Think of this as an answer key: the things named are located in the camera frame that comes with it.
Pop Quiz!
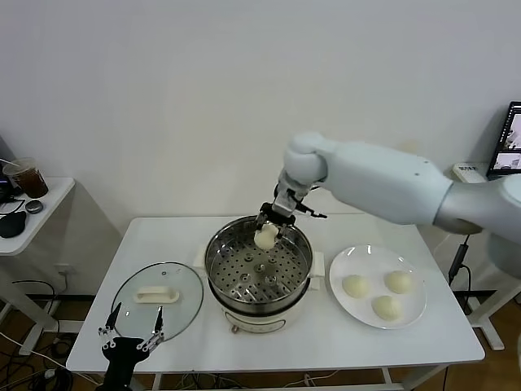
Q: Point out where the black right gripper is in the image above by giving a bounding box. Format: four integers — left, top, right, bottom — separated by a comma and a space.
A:
255, 185, 306, 241

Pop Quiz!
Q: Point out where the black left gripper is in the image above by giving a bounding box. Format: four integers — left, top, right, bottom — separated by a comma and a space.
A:
97, 301, 165, 391

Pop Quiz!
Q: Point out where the glass lid with cream handle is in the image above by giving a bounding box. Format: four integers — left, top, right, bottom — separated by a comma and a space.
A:
110, 261, 204, 347

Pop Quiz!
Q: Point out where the white steamed baozi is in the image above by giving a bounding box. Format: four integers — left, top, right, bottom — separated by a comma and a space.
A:
254, 222, 280, 249
384, 270, 414, 294
341, 274, 370, 299
371, 295, 404, 323

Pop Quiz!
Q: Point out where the steel perforated steamer basket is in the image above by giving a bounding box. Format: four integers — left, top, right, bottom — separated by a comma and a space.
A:
204, 215, 314, 306

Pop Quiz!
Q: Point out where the cream electric cooking pot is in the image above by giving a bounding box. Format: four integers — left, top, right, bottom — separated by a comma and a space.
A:
193, 244, 326, 336

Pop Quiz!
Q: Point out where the white work table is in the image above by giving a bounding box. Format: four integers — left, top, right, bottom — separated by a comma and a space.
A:
65, 213, 486, 391

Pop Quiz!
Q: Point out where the white side table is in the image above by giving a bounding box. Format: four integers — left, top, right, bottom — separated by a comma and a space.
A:
0, 178, 77, 358

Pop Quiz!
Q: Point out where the black computer mouse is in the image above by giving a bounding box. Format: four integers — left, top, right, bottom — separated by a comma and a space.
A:
0, 212, 28, 239

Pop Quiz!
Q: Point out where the white round plate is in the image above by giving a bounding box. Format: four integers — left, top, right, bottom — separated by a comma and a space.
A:
328, 244, 427, 331

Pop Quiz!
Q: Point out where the plastic cup of iced coffee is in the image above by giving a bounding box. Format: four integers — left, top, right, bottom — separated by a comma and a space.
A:
2, 157, 50, 200

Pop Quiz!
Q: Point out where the dark open laptop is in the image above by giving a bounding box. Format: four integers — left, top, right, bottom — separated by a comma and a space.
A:
486, 101, 521, 178

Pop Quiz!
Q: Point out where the white desk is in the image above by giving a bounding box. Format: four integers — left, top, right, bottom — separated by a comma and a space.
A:
450, 162, 521, 351

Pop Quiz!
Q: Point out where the black looped floor cable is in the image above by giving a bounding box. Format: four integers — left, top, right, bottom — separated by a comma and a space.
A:
11, 279, 60, 323

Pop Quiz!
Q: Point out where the thin black mouse cable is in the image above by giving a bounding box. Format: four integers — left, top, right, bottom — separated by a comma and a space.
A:
0, 196, 26, 216

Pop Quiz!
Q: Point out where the black cable with adapter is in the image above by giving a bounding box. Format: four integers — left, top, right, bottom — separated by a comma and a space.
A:
447, 242, 473, 317

